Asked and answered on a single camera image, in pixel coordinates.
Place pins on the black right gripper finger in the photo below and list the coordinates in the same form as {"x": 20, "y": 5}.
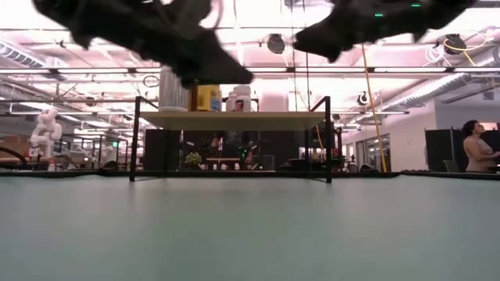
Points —
{"x": 320, "y": 39}

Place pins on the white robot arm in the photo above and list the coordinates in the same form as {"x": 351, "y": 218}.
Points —
{"x": 47, "y": 132}

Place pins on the green table mat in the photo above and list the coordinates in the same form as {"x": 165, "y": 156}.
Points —
{"x": 250, "y": 226}

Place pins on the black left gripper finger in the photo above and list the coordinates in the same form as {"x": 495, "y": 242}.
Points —
{"x": 211, "y": 66}

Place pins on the silver ceiling duct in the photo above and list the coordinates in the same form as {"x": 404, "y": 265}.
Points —
{"x": 23, "y": 58}

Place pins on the long ceiling light strip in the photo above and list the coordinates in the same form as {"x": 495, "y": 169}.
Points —
{"x": 410, "y": 70}

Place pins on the wooden board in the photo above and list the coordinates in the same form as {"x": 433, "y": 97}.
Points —
{"x": 234, "y": 121}

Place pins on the green potted plant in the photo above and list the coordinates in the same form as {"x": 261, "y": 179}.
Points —
{"x": 193, "y": 160}

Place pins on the black partition panel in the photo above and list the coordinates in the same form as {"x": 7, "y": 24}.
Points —
{"x": 443, "y": 150}

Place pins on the brown bottle yellow cap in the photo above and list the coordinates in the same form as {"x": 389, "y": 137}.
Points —
{"x": 209, "y": 99}

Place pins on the person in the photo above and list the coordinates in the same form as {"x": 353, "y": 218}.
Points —
{"x": 478, "y": 150}

